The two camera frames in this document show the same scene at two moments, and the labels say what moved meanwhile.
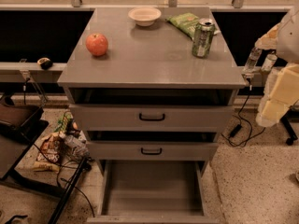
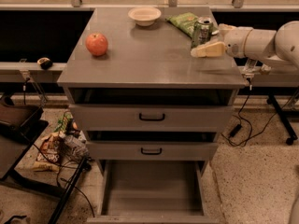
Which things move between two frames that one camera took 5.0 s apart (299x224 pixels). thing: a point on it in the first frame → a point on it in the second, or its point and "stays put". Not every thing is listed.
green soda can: (203, 38) stays put
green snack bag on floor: (63, 122) stays put
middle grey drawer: (151, 150) stays put
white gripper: (289, 38) → (235, 43)
